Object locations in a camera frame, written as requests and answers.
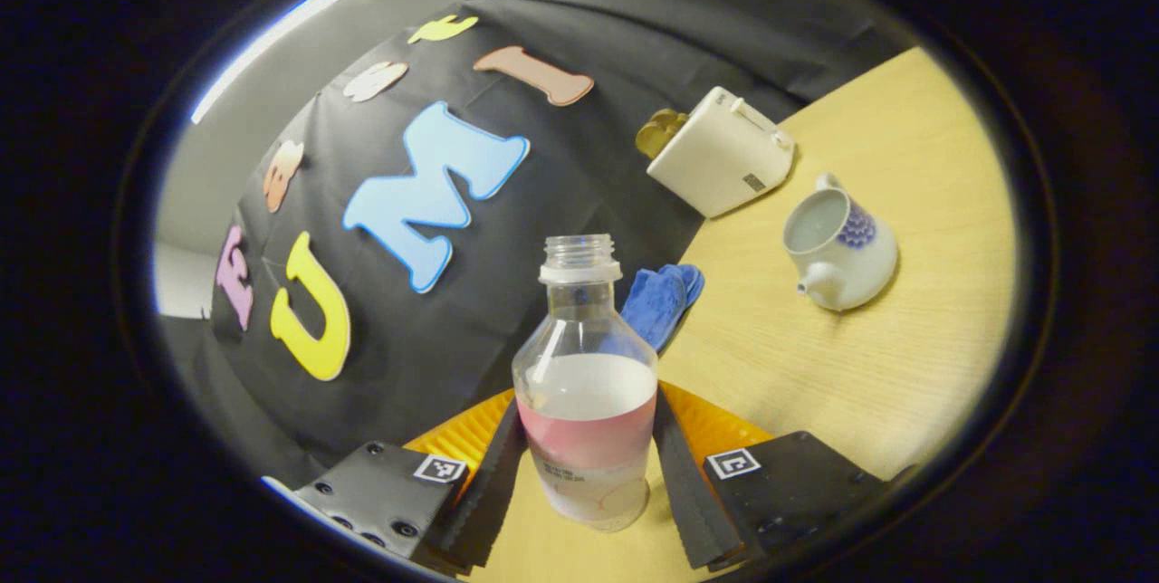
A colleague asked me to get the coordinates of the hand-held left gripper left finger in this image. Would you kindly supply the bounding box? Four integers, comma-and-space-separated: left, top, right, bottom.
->
292, 387, 528, 577

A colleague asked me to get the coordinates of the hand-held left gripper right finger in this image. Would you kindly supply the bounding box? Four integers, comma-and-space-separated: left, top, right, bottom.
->
652, 380, 917, 573

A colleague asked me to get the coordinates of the clear water bottle pink label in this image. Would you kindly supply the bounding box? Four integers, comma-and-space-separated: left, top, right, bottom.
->
512, 234, 659, 532

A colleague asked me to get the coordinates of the white teacup blue pattern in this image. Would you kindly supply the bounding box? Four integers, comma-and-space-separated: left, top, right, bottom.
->
783, 173, 899, 312

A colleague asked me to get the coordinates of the blue towel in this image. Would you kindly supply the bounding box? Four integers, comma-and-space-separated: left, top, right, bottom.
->
620, 264, 705, 353

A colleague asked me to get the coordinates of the white toaster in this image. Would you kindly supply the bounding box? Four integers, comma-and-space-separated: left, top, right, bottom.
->
647, 87, 798, 219

